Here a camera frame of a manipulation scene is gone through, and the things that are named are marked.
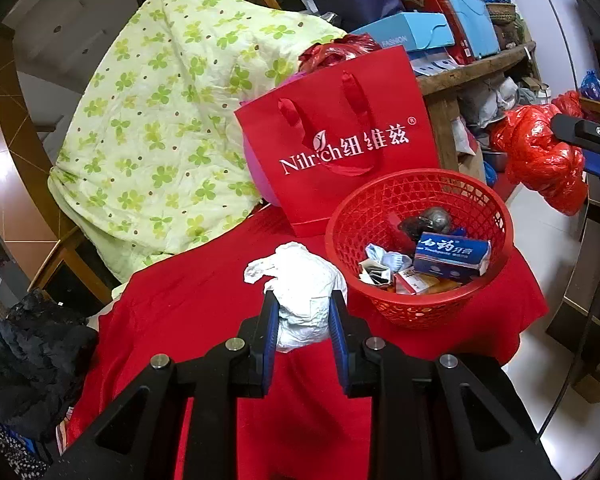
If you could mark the red plastic mesh basket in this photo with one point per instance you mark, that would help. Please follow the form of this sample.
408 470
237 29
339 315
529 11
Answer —
410 312

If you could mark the blue toothpaste box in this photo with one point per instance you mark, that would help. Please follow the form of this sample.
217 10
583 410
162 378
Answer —
450 260

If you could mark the green clover print quilt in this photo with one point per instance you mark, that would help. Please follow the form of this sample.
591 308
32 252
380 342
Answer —
155 110

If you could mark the wooden shelf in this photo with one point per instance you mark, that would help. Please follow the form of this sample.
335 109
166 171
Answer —
480 67

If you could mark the black white patterned cloth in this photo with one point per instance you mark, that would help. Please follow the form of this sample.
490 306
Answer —
5 455

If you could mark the woven basket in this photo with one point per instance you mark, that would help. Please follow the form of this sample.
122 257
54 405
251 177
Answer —
500 12

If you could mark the orange white small box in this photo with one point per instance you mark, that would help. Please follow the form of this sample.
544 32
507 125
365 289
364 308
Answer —
415 282

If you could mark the small red plastic bag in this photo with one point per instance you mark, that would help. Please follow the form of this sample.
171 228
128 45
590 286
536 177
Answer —
335 52

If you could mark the white blue packet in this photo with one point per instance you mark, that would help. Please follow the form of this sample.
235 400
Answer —
387 262

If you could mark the red paper bag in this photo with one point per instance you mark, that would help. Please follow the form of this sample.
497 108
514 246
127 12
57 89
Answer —
330 185

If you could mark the brown wooden furniture frame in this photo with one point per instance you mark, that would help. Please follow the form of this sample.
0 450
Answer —
10 110

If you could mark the grey crumpled foil ball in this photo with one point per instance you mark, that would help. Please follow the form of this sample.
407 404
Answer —
435 217

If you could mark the large red plastic bag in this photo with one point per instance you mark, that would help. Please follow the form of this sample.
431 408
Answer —
535 145

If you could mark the light blue cardboard box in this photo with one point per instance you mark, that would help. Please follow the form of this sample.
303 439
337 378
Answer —
410 30

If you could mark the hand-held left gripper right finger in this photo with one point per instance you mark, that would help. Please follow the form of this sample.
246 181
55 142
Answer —
340 350

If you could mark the white tissue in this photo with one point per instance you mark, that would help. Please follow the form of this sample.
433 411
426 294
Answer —
300 280

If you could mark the blue plastic bag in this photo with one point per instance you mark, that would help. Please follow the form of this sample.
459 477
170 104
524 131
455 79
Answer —
592 85

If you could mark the blue plastic bin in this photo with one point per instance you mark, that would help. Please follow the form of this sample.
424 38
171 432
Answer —
472 15

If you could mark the red cloth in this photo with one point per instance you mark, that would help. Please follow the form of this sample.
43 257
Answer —
205 320

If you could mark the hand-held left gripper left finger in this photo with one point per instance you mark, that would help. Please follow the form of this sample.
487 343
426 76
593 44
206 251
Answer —
269 350

